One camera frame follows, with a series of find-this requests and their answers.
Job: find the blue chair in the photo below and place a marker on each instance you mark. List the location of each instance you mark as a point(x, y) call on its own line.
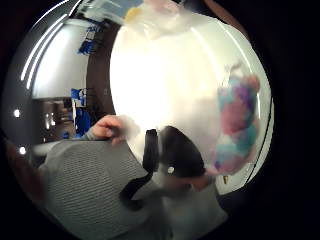
point(87, 41)
point(79, 96)
point(82, 122)

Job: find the the person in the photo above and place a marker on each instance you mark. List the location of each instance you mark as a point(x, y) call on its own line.
point(100, 186)

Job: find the multicoloured pastel soft toy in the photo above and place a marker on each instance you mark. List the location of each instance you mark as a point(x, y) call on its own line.
point(238, 123)

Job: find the pale pink yellow soft toy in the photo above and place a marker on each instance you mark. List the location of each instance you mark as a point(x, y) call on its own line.
point(155, 16)

